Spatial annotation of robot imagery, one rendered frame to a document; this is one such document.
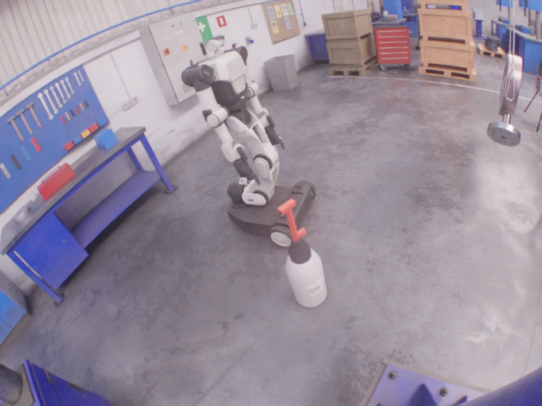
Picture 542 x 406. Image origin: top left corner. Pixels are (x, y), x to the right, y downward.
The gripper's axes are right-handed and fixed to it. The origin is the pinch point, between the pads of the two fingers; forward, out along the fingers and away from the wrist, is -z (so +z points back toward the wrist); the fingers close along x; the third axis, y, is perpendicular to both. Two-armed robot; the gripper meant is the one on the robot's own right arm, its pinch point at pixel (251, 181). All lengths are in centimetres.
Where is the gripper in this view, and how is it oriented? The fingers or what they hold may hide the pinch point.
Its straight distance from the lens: 176.2
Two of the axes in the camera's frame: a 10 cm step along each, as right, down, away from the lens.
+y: 3.9, -6.7, 6.3
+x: 8.2, -0.6, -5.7
